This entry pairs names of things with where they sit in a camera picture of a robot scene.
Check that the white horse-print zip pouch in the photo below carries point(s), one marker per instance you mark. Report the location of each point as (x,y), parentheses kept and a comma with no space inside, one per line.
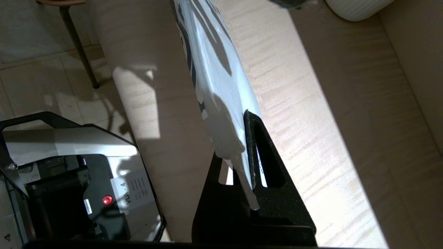
(218,86)

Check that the brown chair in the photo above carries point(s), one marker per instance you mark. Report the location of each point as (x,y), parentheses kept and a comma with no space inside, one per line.
(76,41)

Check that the silver white robot torso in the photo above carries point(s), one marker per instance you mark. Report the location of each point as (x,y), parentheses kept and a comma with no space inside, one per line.
(69,145)

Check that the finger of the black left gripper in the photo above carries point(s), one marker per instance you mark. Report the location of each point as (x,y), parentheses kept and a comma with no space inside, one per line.
(290,3)

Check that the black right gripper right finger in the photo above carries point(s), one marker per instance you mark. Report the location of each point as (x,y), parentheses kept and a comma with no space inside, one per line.
(280,207)

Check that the white ribbed mug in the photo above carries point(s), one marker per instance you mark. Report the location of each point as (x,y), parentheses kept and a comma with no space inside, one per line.
(360,8)

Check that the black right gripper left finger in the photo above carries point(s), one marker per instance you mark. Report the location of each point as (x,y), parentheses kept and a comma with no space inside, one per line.
(218,214)

